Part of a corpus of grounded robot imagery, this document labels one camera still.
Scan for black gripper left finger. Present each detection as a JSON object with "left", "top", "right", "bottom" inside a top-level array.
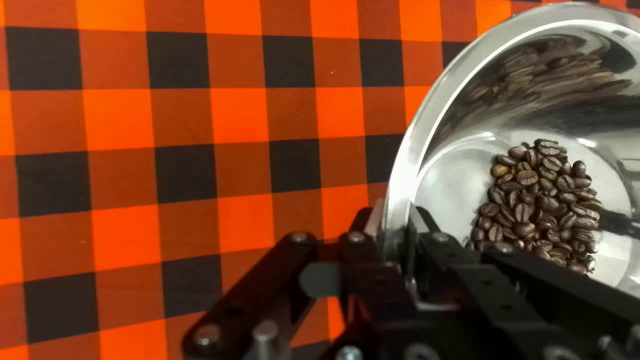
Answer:
[{"left": 182, "top": 207, "right": 416, "bottom": 360}]

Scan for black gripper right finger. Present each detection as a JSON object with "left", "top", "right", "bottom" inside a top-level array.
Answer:
[{"left": 404, "top": 207, "right": 640, "bottom": 360}]

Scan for roasted coffee beans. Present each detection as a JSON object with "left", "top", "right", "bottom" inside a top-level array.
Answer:
[{"left": 467, "top": 138, "right": 606, "bottom": 276}]

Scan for silver metal bowl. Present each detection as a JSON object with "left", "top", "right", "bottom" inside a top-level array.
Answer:
[{"left": 377, "top": 2, "right": 640, "bottom": 299}]

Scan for orange black checkered tablecloth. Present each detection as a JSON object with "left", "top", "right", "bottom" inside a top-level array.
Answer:
[{"left": 0, "top": 0, "right": 640, "bottom": 360}]

